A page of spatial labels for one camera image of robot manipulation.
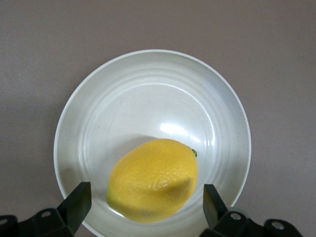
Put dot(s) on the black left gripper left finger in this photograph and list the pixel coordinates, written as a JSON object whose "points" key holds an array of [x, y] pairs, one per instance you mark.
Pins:
{"points": [[74, 209]]}

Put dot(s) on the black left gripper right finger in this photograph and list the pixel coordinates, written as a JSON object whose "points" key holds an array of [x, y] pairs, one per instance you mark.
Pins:
{"points": [[214, 212]]}

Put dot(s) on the yellow lemon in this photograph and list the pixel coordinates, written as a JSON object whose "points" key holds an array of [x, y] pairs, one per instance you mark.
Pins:
{"points": [[153, 180]]}

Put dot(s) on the pale beige round plate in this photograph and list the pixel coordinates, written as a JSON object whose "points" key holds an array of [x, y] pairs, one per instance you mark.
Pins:
{"points": [[148, 98]]}

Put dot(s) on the brown table cover sheet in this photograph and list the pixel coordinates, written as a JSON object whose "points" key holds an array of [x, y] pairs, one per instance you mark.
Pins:
{"points": [[37, 49]]}

